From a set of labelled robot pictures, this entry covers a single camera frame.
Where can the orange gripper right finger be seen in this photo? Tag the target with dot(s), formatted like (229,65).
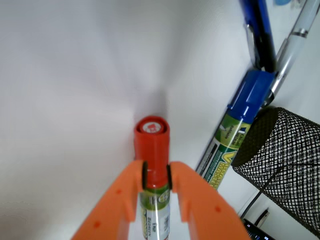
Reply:
(208,215)

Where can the blue cap whiteboard marker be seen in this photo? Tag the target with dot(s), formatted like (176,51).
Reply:
(233,127)

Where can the black mesh pen holder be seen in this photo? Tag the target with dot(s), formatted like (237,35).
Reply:
(280,156)

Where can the red cap whiteboard marker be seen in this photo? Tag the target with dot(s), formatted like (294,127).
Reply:
(151,145)

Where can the black smartphone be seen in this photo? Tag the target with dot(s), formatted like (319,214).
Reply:
(254,232)

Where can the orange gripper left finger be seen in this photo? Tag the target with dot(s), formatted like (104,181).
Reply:
(111,217)

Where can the dark blue ballpoint pen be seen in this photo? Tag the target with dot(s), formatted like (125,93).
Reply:
(259,34)

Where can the silver metal pen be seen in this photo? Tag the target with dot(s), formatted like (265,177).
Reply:
(292,46)

